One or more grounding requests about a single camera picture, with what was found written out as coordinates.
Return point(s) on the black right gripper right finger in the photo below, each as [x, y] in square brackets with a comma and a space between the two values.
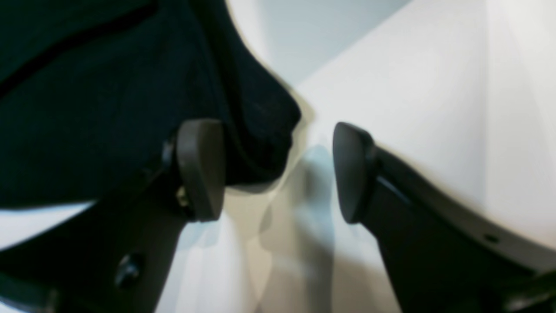
[440, 256]

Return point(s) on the black T-shirt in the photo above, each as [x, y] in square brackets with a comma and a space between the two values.
[90, 90]

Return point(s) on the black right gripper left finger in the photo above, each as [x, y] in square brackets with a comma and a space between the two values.
[115, 256]

